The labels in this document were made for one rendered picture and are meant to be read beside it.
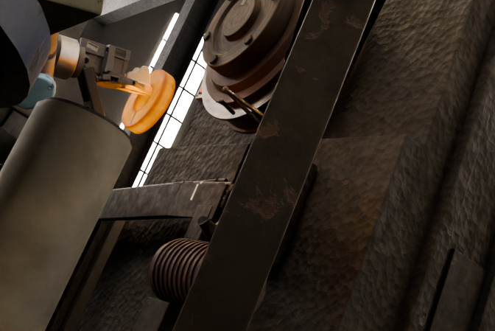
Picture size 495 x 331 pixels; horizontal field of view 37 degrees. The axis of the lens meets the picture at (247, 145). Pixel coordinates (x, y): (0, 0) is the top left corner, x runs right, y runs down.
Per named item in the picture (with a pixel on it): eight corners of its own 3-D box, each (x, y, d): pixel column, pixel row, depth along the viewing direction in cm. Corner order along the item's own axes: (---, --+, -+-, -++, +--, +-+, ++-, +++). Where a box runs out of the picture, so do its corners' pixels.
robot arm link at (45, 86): (9, 64, 134) (2, 29, 143) (4, 115, 141) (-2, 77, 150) (62, 66, 138) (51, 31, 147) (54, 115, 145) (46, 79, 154)
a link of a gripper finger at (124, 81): (148, 83, 165) (113, 72, 160) (146, 90, 165) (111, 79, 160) (138, 85, 169) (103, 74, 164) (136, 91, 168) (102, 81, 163)
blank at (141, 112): (149, 83, 180) (138, 75, 178) (184, 71, 168) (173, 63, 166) (124, 138, 174) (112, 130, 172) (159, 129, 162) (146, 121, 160)
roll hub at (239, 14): (200, 82, 189) (241, -8, 197) (268, 70, 166) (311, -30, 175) (184, 71, 186) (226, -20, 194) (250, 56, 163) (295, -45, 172)
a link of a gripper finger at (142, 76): (166, 71, 169) (131, 60, 164) (162, 96, 169) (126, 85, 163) (160, 72, 172) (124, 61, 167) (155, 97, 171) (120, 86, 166)
